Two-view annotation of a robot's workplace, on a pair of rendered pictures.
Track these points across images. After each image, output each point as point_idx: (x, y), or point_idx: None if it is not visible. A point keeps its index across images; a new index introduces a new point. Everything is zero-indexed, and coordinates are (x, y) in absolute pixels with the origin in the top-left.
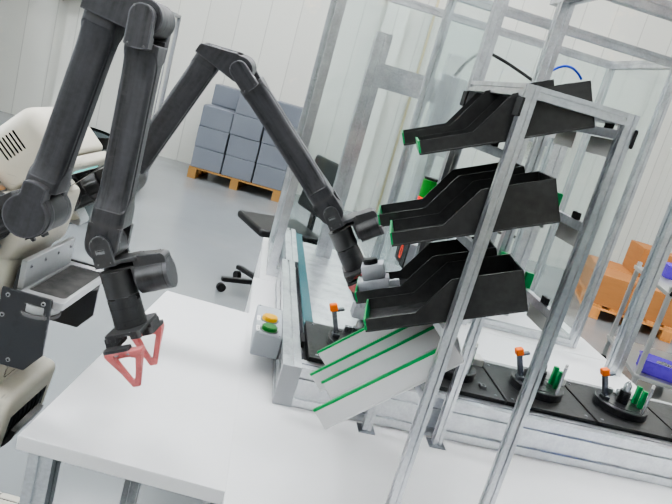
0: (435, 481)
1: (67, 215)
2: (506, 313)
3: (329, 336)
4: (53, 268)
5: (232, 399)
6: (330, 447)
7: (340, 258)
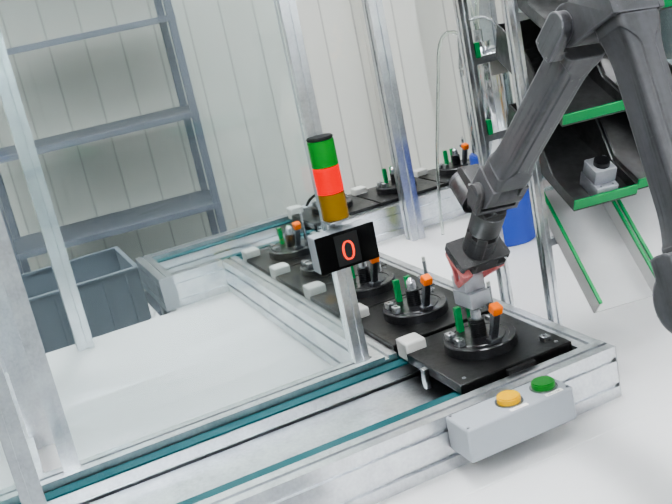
0: (581, 316)
1: None
2: None
3: (504, 342)
4: None
5: (666, 409)
6: (633, 351)
7: (496, 241)
